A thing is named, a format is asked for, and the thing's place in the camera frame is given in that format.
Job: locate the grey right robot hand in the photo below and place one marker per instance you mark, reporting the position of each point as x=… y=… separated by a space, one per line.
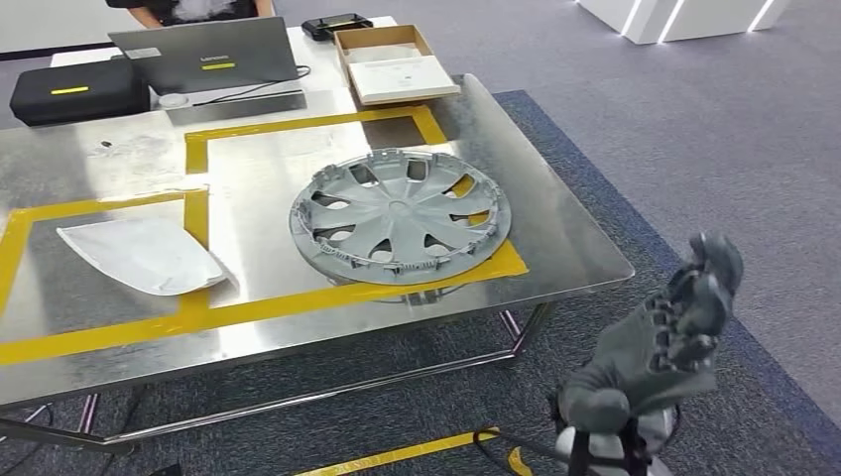
x=650 y=355

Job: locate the grey plastic wheel hubcap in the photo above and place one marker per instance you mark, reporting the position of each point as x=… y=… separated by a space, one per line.
x=397 y=210

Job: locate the steel workbench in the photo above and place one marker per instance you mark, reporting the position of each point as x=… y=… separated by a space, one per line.
x=558 y=236

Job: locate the white curved plastic part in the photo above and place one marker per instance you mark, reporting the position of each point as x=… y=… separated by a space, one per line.
x=144 y=256

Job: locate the yellow floor tape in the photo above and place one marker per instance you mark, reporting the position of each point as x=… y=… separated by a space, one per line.
x=394 y=453

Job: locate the white lit podium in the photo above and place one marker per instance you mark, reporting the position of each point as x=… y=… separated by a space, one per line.
x=709 y=20

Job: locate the white foam board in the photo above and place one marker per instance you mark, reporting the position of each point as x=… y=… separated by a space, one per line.
x=401 y=79

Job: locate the cardboard box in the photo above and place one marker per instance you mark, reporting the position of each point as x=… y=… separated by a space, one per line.
x=381 y=36

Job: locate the black flat device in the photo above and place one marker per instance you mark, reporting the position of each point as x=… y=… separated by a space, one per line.
x=328 y=29

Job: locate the yellow table tape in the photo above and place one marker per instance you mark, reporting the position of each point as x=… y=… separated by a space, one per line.
x=197 y=157

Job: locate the white round puck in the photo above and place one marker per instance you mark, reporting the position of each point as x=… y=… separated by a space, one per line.
x=174 y=100

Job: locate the dark grey laptop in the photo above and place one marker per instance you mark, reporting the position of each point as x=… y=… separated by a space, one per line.
x=164 y=66

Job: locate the person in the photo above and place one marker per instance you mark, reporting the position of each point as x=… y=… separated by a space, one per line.
x=197 y=10

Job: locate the black case yellow label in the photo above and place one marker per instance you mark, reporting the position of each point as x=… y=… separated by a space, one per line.
x=98 y=105

